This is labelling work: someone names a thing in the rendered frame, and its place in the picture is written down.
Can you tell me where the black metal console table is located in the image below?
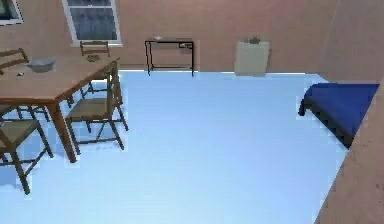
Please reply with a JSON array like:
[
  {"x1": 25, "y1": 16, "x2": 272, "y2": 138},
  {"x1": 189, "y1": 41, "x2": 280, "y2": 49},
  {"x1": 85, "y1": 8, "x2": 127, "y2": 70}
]
[{"x1": 144, "y1": 39, "x2": 196, "y2": 77}]

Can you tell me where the cream cabinet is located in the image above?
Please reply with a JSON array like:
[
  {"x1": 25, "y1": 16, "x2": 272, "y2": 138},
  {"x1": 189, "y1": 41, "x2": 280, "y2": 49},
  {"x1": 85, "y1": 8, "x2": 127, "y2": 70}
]
[{"x1": 233, "y1": 40, "x2": 271, "y2": 78}]

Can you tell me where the brown wooden folding chair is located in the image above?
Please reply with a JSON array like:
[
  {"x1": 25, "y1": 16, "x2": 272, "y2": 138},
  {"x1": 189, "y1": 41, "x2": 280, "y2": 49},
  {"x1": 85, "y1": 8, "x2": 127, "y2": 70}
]
[
  {"x1": 66, "y1": 40, "x2": 111, "y2": 109},
  {"x1": 0, "y1": 105, "x2": 54, "y2": 196},
  {"x1": 64, "y1": 60, "x2": 130, "y2": 156},
  {"x1": 0, "y1": 47, "x2": 51, "y2": 123}
]

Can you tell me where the brown wooden dining table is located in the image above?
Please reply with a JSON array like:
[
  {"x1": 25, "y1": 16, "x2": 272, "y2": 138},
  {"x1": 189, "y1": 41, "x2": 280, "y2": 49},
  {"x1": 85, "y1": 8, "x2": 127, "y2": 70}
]
[{"x1": 0, "y1": 54, "x2": 121, "y2": 164}]

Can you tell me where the white framed window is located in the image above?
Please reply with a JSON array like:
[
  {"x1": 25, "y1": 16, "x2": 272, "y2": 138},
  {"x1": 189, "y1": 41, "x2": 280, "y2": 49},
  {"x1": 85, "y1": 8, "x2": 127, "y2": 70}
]
[
  {"x1": 61, "y1": 0, "x2": 124, "y2": 48},
  {"x1": 0, "y1": 0, "x2": 25, "y2": 27}
]

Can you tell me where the blue bed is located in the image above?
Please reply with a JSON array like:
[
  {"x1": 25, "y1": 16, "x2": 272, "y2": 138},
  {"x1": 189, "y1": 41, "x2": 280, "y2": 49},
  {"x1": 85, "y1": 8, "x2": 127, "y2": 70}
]
[{"x1": 297, "y1": 82, "x2": 381, "y2": 150}]

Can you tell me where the grey bowl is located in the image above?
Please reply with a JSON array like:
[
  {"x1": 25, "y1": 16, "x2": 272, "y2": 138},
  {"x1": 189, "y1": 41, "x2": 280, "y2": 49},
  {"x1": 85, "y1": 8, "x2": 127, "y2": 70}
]
[{"x1": 25, "y1": 59, "x2": 57, "y2": 74}]

